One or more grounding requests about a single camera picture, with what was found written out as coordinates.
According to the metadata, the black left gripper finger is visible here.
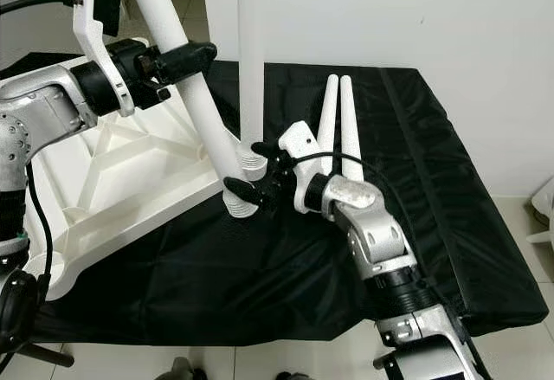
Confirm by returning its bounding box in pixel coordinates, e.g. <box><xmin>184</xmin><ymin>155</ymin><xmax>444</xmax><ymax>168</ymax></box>
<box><xmin>160</xmin><ymin>40</ymin><xmax>219</xmax><ymax>75</ymax></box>

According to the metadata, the white plastic table leg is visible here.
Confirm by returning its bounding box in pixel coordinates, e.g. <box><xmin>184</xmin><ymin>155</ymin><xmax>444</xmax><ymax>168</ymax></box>
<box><xmin>316</xmin><ymin>73</ymin><xmax>340</xmax><ymax>177</ymax></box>
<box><xmin>238</xmin><ymin>0</ymin><xmax>269</xmax><ymax>180</ymax></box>
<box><xmin>121</xmin><ymin>0</ymin><xmax>261</xmax><ymax>218</ymax></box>
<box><xmin>338</xmin><ymin>74</ymin><xmax>366</xmax><ymax>184</ymax></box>

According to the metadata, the white plastic children table top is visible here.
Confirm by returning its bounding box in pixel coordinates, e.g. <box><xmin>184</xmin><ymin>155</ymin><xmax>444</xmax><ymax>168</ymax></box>
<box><xmin>4</xmin><ymin>49</ymin><xmax>267</xmax><ymax>301</ymax></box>

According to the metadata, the black-legged table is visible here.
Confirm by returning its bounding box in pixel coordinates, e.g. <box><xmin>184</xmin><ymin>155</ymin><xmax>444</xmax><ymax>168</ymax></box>
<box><xmin>17</xmin><ymin>341</ymin><xmax>74</xmax><ymax>368</ymax></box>

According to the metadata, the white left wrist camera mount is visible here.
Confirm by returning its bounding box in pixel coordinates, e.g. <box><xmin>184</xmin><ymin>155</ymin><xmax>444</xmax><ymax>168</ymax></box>
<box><xmin>74</xmin><ymin>0</ymin><xmax>135</xmax><ymax>118</ymax></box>

